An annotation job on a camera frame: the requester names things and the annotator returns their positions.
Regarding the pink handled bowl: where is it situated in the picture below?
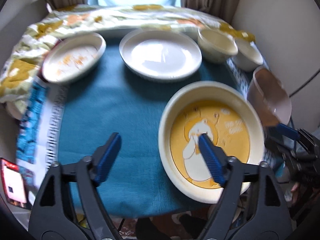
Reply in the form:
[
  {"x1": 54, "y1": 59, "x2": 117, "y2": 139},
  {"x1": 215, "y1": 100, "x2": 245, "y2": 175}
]
[{"x1": 247, "y1": 67, "x2": 292, "y2": 127}]

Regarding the large yellow duck plate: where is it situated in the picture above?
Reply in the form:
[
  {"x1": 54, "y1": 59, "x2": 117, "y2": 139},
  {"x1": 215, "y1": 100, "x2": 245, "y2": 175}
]
[{"x1": 158, "y1": 81, "x2": 265, "y2": 204}]

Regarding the white bowl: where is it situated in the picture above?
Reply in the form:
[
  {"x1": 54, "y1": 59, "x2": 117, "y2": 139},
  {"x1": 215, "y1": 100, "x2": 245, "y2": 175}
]
[{"x1": 232, "y1": 38, "x2": 263, "y2": 72}]

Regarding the cream bowl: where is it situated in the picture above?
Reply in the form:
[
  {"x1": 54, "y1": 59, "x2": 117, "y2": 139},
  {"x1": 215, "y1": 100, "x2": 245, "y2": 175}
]
[{"x1": 197, "y1": 29, "x2": 238, "y2": 63}]

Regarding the small white duck plate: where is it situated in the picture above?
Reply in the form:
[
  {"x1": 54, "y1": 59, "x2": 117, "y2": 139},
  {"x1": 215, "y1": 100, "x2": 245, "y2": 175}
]
[{"x1": 42, "y1": 33, "x2": 106, "y2": 85}]

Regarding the plain white plate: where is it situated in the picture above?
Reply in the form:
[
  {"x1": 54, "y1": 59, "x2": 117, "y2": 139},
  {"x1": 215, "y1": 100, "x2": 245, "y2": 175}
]
[{"x1": 119, "y1": 30, "x2": 202, "y2": 82}]

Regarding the person's right hand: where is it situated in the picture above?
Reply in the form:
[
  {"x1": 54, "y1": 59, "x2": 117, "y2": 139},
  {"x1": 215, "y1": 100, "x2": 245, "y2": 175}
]
[{"x1": 290, "y1": 183, "x2": 300, "y2": 205}]

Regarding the red packet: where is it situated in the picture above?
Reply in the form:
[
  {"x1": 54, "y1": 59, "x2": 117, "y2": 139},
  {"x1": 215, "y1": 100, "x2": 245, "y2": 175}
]
[{"x1": 1, "y1": 158, "x2": 28, "y2": 209}]

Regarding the teal patterned tablecloth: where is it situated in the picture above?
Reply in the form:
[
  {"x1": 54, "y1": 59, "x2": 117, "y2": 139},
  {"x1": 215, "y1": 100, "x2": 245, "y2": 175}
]
[{"x1": 16, "y1": 39, "x2": 248, "y2": 218}]

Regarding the floral duvet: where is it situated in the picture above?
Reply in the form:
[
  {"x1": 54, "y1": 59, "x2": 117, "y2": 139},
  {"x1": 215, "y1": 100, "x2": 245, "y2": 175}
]
[{"x1": 1, "y1": 4, "x2": 255, "y2": 103}]

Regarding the black cable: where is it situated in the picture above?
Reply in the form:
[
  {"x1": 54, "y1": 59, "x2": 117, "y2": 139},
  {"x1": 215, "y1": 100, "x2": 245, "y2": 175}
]
[{"x1": 288, "y1": 69, "x2": 320, "y2": 98}]

